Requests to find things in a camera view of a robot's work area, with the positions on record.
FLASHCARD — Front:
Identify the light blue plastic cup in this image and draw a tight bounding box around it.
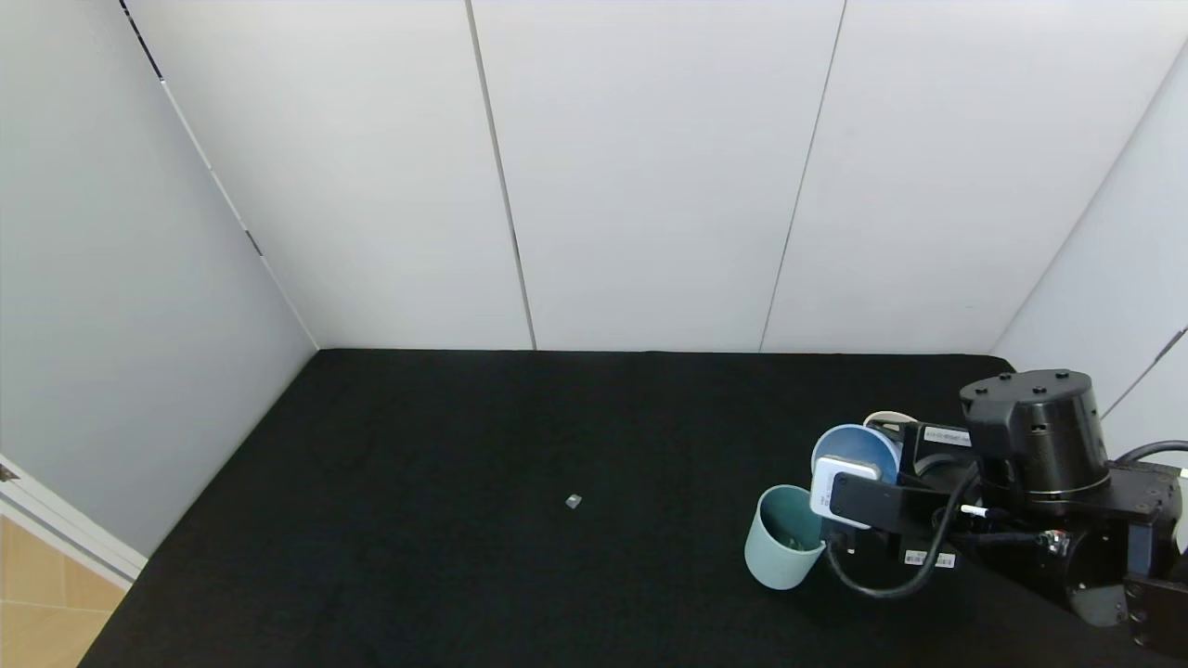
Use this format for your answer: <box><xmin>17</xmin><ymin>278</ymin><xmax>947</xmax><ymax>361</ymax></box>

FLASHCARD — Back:
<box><xmin>811</xmin><ymin>424</ymin><xmax>903</xmax><ymax>493</ymax></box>

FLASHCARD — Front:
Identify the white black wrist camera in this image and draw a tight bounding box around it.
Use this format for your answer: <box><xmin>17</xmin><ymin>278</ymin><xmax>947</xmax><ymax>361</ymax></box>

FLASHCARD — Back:
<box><xmin>809</xmin><ymin>455</ymin><xmax>940</xmax><ymax>536</ymax></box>

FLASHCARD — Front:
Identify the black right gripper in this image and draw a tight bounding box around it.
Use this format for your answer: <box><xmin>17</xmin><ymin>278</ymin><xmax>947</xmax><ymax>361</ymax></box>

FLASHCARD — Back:
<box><xmin>820</xmin><ymin>419</ymin><xmax>986</xmax><ymax>570</ymax></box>

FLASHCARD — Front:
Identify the teal plastic cup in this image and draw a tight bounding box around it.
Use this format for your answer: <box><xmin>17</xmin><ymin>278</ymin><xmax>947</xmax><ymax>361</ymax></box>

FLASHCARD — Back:
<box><xmin>743</xmin><ymin>484</ymin><xmax>827</xmax><ymax>591</ymax></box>

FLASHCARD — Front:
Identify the black tablecloth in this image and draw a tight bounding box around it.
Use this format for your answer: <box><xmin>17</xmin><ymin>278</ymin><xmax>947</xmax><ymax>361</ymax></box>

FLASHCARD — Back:
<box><xmin>79</xmin><ymin>349</ymin><xmax>1188</xmax><ymax>668</ymax></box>

